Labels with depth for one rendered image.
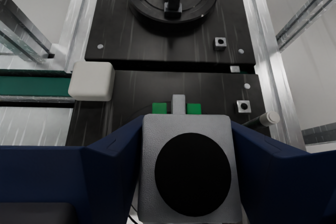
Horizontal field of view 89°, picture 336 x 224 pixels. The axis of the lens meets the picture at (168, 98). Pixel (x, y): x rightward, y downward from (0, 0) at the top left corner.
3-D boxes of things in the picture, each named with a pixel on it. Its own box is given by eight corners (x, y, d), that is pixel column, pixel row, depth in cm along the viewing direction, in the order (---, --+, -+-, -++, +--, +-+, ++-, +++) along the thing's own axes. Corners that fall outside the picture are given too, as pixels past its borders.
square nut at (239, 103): (247, 115, 21) (251, 112, 20) (235, 114, 21) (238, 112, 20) (245, 103, 22) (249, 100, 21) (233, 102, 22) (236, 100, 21)
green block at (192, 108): (191, 129, 18) (201, 117, 14) (180, 129, 18) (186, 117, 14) (190, 118, 19) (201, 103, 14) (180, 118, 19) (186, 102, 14)
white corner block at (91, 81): (115, 106, 23) (106, 95, 19) (81, 105, 23) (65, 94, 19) (119, 75, 25) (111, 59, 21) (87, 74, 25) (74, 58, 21)
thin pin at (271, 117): (228, 141, 18) (282, 123, 10) (221, 141, 18) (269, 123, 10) (227, 133, 18) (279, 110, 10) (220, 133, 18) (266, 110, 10)
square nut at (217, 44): (224, 51, 25) (227, 46, 24) (213, 50, 24) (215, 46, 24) (223, 42, 25) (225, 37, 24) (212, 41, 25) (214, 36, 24)
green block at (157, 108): (165, 128, 18) (166, 116, 13) (153, 128, 18) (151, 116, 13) (165, 117, 19) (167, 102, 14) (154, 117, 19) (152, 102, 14)
